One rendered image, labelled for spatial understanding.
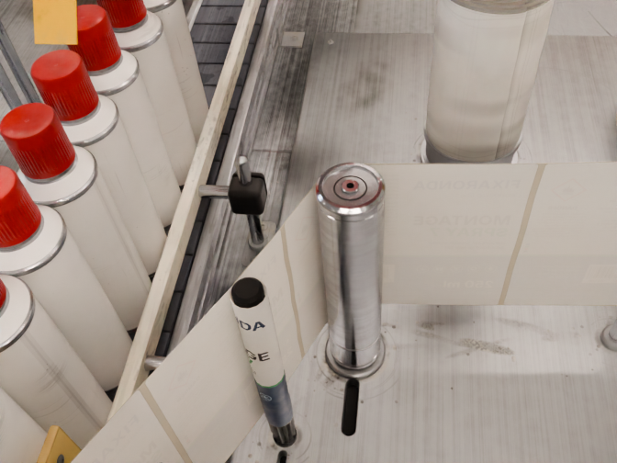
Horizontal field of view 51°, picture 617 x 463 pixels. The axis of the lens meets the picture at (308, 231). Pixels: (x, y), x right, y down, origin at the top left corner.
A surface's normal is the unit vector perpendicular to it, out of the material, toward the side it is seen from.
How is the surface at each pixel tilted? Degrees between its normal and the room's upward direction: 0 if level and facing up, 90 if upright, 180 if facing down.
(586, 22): 0
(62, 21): 48
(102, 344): 90
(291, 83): 0
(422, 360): 0
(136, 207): 90
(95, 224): 90
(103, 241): 90
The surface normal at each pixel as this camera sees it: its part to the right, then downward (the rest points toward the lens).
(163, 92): 0.65, 0.56
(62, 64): -0.12, -0.63
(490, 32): -0.25, 0.77
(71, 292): 0.83, 0.40
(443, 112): -0.81, 0.47
